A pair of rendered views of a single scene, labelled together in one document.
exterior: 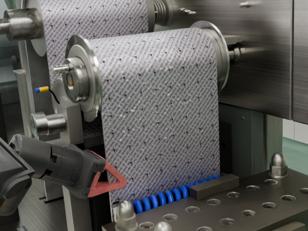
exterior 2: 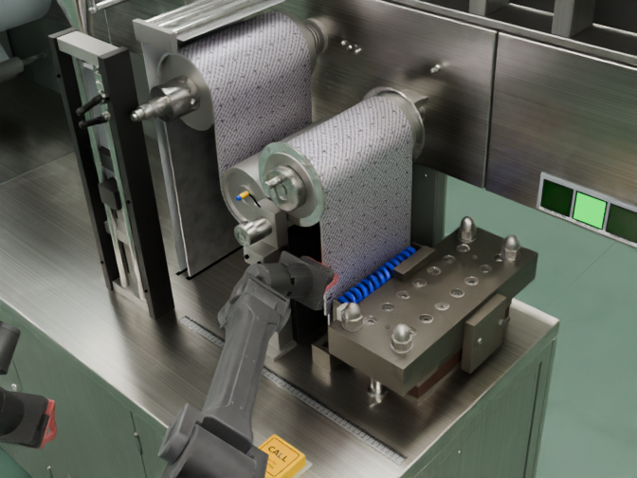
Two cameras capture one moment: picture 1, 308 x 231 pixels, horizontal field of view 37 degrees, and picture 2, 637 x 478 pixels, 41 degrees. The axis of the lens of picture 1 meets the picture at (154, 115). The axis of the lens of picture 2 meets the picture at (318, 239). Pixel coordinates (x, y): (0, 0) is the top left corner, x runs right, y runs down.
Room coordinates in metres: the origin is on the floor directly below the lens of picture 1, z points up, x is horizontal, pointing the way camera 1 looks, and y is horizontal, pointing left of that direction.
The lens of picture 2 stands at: (-0.37, 0.39, 1.97)
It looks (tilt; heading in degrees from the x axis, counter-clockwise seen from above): 35 degrees down; 345
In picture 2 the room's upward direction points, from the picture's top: 3 degrees counter-clockwise
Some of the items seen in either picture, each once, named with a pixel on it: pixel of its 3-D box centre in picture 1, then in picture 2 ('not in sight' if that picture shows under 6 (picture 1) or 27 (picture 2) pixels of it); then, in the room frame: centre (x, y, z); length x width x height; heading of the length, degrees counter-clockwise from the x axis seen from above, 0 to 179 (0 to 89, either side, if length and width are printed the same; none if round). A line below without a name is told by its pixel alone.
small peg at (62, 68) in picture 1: (60, 69); (273, 182); (0.76, 0.15, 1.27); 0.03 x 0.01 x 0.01; 120
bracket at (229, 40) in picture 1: (222, 39); (407, 100); (0.93, -0.14, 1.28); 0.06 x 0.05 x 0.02; 120
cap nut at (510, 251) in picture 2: not in sight; (511, 245); (0.75, -0.28, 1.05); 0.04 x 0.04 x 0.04
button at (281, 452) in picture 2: not in sight; (275, 462); (0.52, 0.23, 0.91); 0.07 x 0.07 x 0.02; 30
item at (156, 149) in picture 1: (166, 155); (368, 241); (0.79, -0.02, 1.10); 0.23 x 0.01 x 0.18; 120
